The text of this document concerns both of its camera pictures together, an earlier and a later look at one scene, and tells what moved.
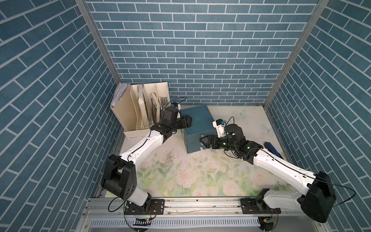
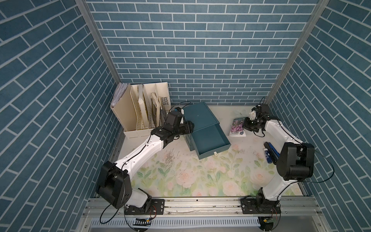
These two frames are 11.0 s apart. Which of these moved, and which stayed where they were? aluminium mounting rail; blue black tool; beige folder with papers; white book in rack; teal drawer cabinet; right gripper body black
Moved: right gripper body black; teal drawer cabinet
Stayed: white book in rack; blue black tool; aluminium mounting rail; beige folder with papers
